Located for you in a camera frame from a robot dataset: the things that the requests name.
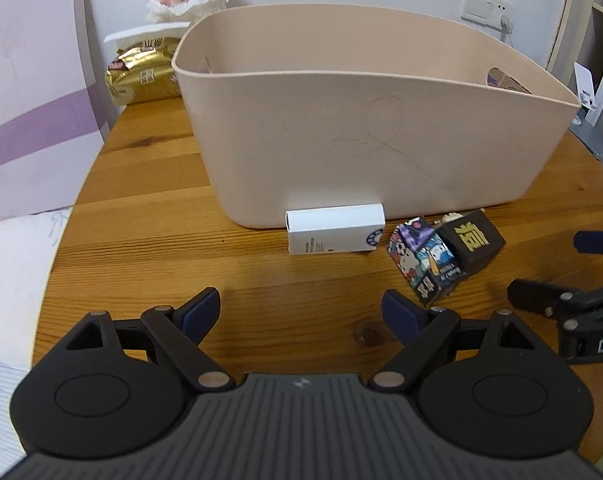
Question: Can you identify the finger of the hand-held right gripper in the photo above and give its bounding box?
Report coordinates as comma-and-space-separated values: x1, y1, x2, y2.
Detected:
506, 279, 603, 332
573, 230, 603, 254

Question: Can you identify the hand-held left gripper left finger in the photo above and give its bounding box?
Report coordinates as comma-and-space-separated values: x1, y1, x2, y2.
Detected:
64, 287, 237, 393

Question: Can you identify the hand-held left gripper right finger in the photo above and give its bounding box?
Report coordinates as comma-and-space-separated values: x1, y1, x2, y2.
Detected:
369, 288, 537, 393

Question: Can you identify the cartoon printed box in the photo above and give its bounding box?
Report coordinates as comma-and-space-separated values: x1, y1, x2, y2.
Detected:
386, 216, 462, 308

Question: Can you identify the black box with gold print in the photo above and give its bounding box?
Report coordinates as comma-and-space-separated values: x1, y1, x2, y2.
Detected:
439, 210, 506, 278

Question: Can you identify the small white box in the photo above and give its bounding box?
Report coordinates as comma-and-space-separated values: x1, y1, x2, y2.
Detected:
285, 203, 386, 256

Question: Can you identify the beige plastic storage basket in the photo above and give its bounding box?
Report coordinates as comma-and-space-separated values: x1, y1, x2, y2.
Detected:
172, 4, 581, 231

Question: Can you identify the grey flat device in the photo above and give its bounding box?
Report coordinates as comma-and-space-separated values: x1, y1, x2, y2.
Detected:
570, 110, 603, 161

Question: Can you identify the white labelled card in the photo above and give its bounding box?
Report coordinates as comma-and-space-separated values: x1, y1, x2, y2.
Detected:
573, 62, 600, 122

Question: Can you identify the brown cardboard piece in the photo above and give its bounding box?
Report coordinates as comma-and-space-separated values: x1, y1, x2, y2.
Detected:
486, 67, 533, 96

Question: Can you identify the white bedding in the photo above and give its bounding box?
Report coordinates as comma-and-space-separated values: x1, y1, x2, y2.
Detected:
0, 205, 75, 480

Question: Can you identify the white shelf unit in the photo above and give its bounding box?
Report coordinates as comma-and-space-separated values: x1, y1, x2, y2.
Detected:
546, 0, 603, 126

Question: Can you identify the gold snack bag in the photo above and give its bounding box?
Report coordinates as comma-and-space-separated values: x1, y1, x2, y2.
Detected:
105, 39, 183, 106

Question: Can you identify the white and purple board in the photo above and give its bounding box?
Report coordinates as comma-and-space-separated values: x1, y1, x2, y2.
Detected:
0, 0, 113, 223

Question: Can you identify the white tissue pack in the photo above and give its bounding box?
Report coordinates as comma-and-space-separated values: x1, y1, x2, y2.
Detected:
104, 21, 191, 51

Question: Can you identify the white wall switch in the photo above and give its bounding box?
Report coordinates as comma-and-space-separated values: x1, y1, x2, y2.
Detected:
461, 0, 509, 26

